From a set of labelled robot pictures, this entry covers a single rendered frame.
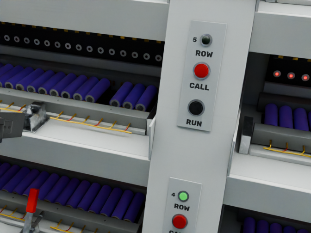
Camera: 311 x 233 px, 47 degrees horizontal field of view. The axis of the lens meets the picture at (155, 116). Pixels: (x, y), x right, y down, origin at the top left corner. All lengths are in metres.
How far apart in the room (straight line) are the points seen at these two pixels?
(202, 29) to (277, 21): 0.08
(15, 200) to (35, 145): 0.16
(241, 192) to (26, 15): 0.35
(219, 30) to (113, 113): 0.19
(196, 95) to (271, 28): 0.11
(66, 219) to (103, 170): 0.15
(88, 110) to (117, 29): 0.13
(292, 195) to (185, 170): 0.12
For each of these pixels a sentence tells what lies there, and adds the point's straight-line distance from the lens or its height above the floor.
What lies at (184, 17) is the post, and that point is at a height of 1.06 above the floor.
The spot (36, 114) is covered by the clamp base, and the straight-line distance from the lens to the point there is 0.51.
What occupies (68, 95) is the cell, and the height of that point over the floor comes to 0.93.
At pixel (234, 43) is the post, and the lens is 0.41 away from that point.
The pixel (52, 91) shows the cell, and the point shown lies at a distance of 0.58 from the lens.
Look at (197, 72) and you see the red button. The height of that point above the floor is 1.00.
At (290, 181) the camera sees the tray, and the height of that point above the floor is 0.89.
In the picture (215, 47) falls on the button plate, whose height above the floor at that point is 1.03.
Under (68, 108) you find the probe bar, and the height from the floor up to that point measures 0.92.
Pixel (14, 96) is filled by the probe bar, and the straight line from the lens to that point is 0.57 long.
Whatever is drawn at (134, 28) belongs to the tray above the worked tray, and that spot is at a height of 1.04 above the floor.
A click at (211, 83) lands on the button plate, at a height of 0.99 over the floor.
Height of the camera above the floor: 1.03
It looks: 12 degrees down
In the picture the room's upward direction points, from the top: 7 degrees clockwise
